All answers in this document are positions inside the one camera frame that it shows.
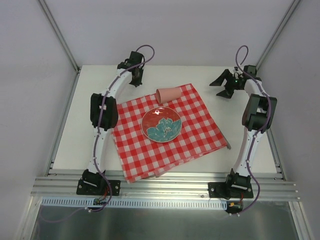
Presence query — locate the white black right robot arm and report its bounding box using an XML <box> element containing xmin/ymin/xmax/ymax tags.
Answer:
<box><xmin>210</xmin><ymin>67</ymin><xmax>278</xmax><ymax>198</ymax></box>

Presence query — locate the aluminium frame post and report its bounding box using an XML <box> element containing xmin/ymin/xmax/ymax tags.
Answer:
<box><xmin>256</xmin><ymin>0</ymin><xmax>302</xmax><ymax>71</ymax></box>
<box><xmin>37</xmin><ymin>0</ymin><xmax>81</xmax><ymax>73</ymax></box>

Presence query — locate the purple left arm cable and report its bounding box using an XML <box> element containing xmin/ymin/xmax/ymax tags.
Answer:
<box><xmin>39</xmin><ymin>44</ymin><xmax>155</xmax><ymax>223</ymax></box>

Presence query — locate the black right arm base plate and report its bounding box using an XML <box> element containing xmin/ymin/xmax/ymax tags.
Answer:
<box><xmin>207</xmin><ymin>182</ymin><xmax>254</xmax><ymax>200</ymax></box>

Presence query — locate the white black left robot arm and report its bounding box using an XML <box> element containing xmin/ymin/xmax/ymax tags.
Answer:
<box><xmin>82</xmin><ymin>51</ymin><xmax>145</xmax><ymax>194</ymax></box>

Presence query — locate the white slotted cable duct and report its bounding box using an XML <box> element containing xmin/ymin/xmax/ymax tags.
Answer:
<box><xmin>41</xmin><ymin>196</ymin><xmax>227</xmax><ymax>211</ymax></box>

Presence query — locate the red teal ceramic plate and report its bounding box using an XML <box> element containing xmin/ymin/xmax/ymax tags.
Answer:
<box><xmin>141</xmin><ymin>106</ymin><xmax>182</xmax><ymax>143</ymax></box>

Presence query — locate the salmon pink plastic cup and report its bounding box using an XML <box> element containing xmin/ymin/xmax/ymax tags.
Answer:
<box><xmin>155</xmin><ymin>87</ymin><xmax>182</xmax><ymax>104</ymax></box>

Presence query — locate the silver table knife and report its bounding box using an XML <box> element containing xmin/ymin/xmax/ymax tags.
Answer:
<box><xmin>224</xmin><ymin>137</ymin><xmax>232</xmax><ymax>150</ymax></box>

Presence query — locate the aluminium frame post left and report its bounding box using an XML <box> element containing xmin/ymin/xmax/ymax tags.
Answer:
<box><xmin>37</xmin><ymin>0</ymin><xmax>81</xmax><ymax>73</ymax></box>

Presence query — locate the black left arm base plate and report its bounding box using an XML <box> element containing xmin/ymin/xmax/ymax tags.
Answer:
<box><xmin>76</xmin><ymin>179</ymin><xmax>121</xmax><ymax>196</ymax></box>

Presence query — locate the aluminium front rail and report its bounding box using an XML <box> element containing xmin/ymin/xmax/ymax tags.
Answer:
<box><xmin>31</xmin><ymin>169</ymin><xmax>302</xmax><ymax>202</ymax></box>

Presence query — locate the red white checkered cloth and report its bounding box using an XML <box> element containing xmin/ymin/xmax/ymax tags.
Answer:
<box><xmin>112</xmin><ymin>83</ymin><xmax>227</xmax><ymax>183</ymax></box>

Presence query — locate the aluminium frame post right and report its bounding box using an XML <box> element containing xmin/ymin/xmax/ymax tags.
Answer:
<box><xmin>256</xmin><ymin>0</ymin><xmax>302</xmax><ymax>71</ymax></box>

